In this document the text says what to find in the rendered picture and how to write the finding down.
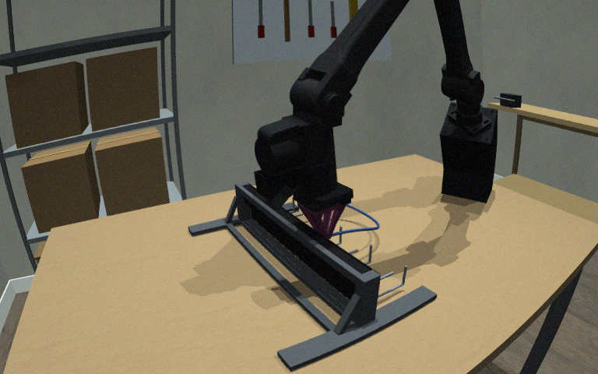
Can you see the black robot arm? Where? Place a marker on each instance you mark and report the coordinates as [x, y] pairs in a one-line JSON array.
[[280, 149]]

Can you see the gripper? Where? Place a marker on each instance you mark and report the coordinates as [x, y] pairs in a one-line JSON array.
[[313, 209]]

